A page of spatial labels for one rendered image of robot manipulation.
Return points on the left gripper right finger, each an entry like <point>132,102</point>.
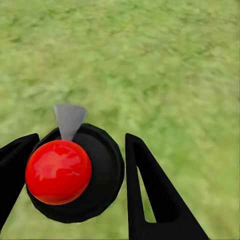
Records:
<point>174,219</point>

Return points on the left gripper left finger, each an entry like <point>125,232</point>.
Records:
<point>13,163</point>

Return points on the pesticide atomizer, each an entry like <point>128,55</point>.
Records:
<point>76,171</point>

